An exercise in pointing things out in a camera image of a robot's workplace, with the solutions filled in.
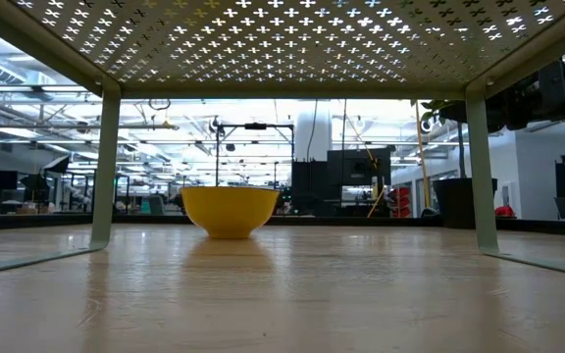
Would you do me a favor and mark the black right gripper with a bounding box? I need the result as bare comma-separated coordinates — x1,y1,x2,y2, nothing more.
438,38,565,132

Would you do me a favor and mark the yellow bowl with patterned inside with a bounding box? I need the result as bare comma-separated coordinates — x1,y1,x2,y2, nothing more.
180,185,281,240

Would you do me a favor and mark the potted plant in black pot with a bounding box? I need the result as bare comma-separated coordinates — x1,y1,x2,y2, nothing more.
419,99,498,229

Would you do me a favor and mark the red parts bin rack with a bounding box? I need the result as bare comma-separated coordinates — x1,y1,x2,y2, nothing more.
390,185,414,220

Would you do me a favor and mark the black equipment box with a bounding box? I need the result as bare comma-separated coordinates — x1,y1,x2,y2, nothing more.
290,146,393,218

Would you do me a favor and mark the pale green perforated metal shelf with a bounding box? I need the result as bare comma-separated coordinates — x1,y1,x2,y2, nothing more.
0,0,565,280

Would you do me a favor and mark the gray office chair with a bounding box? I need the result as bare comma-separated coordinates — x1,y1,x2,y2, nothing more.
139,194,167,216

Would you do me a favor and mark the black softbox light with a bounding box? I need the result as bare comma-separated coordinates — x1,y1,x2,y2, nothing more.
41,155,72,174

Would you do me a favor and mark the black camera stand frame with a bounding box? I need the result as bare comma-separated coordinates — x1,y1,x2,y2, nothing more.
215,122,295,188

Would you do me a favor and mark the black aluminium rig frame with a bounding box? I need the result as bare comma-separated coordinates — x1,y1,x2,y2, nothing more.
0,211,565,237

